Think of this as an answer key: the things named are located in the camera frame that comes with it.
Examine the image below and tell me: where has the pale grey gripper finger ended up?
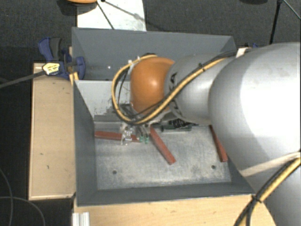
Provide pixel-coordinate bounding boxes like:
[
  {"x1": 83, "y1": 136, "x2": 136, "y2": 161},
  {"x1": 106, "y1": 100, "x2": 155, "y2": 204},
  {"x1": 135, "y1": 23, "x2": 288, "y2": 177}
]
[
  {"x1": 120, "y1": 123, "x2": 133, "y2": 135},
  {"x1": 120, "y1": 133, "x2": 134, "y2": 146}
]

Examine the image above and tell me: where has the red-brown flat block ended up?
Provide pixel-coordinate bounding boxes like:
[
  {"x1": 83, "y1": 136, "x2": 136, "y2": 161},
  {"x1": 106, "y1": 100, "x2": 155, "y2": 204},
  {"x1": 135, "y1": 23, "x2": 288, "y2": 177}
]
[
  {"x1": 208, "y1": 124, "x2": 229, "y2": 163},
  {"x1": 94, "y1": 130, "x2": 140, "y2": 142},
  {"x1": 149, "y1": 126, "x2": 177, "y2": 166}
]

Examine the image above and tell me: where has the grey metal bin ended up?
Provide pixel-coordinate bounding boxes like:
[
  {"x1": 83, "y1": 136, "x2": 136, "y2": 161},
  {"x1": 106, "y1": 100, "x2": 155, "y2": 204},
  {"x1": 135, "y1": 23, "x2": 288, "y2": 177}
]
[{"x1": 71, "y1": 26, "x2": 255, "y2": 207}]

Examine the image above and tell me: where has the pale wood flat board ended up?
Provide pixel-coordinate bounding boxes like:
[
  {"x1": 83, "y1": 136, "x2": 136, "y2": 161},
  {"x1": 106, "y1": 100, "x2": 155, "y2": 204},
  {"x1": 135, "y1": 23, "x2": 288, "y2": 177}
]
[{"x1": 28, "y1": 62, "x2": 77, "y2": 201}]

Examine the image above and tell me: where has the black cylinder on white bracket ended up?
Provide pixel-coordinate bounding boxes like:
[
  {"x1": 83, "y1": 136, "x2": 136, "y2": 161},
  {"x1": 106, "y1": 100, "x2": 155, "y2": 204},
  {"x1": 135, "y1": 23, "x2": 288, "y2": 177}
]
[{"x1": 167, "y1": 118, "x2": 190, "y2": 129}]

